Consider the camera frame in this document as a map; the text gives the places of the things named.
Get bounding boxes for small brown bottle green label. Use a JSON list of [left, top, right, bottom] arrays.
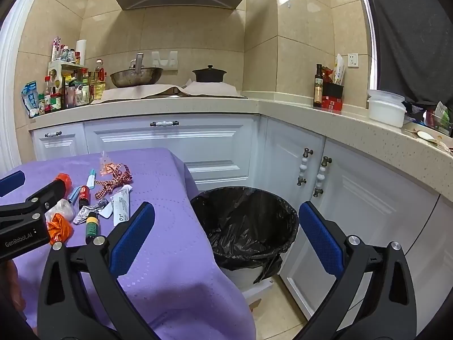
[[85, 212, 100, 244]]

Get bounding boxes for orange plastic bag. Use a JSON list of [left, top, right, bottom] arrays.
[[46, 216, 74, 246]]

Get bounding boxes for checkered ribbon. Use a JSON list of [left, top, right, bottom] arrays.
[[94, 163, 134, 199]]

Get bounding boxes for white spice shelf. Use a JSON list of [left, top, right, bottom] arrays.
[[48, 62, 89, 78]]

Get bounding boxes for black lidded pot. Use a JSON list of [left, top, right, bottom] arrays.
[[192, 65, 227, 83]]

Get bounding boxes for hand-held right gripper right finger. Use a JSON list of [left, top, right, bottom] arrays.
[[298, 201, 418, 340]]

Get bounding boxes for white plastic tub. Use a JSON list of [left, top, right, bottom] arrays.
[[368, 99, 407, 128]]

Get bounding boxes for blue white bag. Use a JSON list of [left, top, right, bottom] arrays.
[[21, 81, 40, 118]]

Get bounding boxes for dark curtain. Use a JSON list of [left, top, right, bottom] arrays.
[[363, 0, 453, 105]]

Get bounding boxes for group of condiment bottles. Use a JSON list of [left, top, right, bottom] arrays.
[[37, 37, 108, 114]]

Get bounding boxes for foil blister pack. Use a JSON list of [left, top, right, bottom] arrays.
[[73, 203, 100, 224]]

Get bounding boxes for dark oil bottle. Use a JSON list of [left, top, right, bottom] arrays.
[[313, 64, 324, 108]]

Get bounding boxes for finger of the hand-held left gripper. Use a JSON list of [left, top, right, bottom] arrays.
[[0, 180, 69, 229], [0, 171, 26, 198]]

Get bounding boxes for green snack packet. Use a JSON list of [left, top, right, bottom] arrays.
[[433, 101, 452, 128]]

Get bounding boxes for purple tablecloth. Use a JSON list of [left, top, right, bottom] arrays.
[[0, 148, 257, 340]]

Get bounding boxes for paper stove cover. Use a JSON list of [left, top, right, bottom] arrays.
[[91, 81, 245, 105]]

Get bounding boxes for black-lined trash bin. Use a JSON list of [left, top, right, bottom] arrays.
[[190, 186, 301, 293]]

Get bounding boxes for white wall hook rack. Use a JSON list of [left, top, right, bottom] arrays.
[[152, 51, 178, 69]]

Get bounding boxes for clear plastic wrap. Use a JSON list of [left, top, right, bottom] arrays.
[[45, 198, 76, 222]]

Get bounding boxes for white yellow bag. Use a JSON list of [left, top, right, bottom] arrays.
[[334, 54, 345, 86]]

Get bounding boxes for paper towel roll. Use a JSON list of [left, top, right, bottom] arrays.
[[75, 40, 87, 66]]

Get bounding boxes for white kitchen cabinets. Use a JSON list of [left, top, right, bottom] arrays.
[[30, 113, 453, 330]]

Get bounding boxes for black holder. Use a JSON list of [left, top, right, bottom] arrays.
[[323, 82, 345, 99]]

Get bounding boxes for steel wok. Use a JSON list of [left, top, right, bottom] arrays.
[[110, 53, 164, 88]]

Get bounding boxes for ceramic cabinet door handle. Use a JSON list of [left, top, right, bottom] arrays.
[[296, 148, 314, 186], [313, 156, 332, 198]]

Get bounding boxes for clear orange-print wrapper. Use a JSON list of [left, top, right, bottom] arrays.
[[99, 150, 114, 176]]

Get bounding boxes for red box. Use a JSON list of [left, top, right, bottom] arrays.
[[321, 95, 343, 114]]

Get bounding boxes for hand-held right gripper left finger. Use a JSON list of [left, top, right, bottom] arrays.
[[37, 202, 156, 340]]

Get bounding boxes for white tube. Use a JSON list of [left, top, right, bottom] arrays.
[[110, 184, 134, 226]]

